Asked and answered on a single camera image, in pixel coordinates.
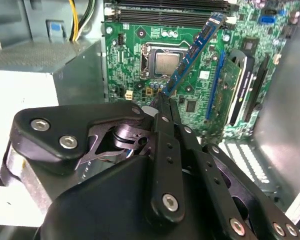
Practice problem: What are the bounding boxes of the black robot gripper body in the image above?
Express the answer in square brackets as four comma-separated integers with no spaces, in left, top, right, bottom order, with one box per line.
[39,156,231,240]

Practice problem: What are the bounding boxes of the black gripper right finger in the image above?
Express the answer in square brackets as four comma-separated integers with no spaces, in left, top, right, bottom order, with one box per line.
[169,100,300,240]

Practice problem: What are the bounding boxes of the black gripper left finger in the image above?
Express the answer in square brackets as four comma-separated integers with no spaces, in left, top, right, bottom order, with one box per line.
[0,92,187,222]

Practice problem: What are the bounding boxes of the blue RAM stick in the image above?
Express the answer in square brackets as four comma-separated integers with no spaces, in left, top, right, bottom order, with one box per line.
[163,11,226,97]

